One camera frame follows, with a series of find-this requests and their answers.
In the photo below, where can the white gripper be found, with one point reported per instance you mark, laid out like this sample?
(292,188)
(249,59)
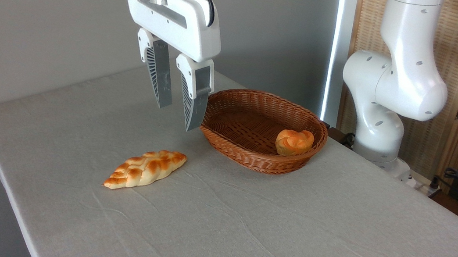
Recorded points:
(180,25)

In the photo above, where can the round orange bread roll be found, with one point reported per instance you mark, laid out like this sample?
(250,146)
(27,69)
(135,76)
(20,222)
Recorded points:
(293,142)

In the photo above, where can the braided long bread loaf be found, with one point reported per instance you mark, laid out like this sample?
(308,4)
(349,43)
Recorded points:
(146,170)

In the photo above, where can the brown wicker basket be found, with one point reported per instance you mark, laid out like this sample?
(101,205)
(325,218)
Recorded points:
(246,131)

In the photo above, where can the grey tablecloth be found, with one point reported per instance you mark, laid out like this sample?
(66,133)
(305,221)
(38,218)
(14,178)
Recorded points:
(243,219)

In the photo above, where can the white power strip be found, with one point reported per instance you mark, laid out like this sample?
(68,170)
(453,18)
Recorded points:
(423,184)

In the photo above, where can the white vertical post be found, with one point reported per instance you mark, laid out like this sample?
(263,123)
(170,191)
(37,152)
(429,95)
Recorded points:
(339,50)

